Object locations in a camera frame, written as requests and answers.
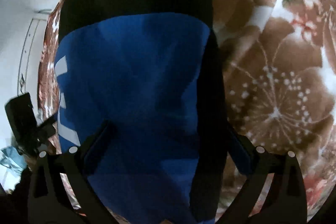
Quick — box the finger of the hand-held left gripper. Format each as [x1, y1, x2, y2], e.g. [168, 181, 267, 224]
[5, 92, 37, 141]
[35, 119, 57, 141]

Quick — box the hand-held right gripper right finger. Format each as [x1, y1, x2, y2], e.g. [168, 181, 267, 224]
[224, 124, 308, 224]

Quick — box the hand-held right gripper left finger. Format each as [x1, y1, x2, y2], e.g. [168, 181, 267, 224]
[26, 120, 126, 224]

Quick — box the blue and black jacket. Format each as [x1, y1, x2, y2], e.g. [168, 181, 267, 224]
[54, 0, 228, 224]

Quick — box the light blue plastic bag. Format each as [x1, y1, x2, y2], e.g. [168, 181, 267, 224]
[0, 147, 29, 189]

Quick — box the white door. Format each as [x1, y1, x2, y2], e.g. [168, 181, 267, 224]
[16, 8, 53, 98]

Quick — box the floral blanket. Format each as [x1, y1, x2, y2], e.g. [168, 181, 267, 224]
[37, 0, 336, 224]

